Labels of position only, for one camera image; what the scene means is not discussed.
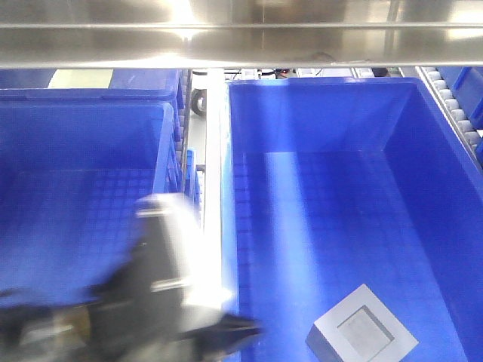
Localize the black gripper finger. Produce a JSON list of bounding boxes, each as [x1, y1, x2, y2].
[[181, 313, 264, 354]]

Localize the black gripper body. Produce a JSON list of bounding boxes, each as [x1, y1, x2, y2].
[[87, 293, 223, 361]]

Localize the gray square hollow base block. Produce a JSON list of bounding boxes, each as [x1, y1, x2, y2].
[[306, 284, 419, 361]]

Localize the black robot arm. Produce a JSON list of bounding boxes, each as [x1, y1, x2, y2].
[[1, 194, 263, 361]]

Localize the blue bin left of target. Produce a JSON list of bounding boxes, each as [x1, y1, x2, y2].
[[1, 100, 177, 309]]

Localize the large blue target bin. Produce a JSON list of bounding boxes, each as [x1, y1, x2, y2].
[[223, 78, 482, 361]]

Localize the blue bin at right edge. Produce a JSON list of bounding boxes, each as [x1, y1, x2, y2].
[[437, 66, 483, 130]]

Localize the cart caster wheel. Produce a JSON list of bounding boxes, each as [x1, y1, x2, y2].
[[190, 88, 207, 117]]

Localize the steel shelf beam overhead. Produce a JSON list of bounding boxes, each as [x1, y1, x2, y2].
[[1, 1, 482, 69]]

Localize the white roller conveyor track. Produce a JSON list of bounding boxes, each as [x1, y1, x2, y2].
[[414, 66, 482, 169]]

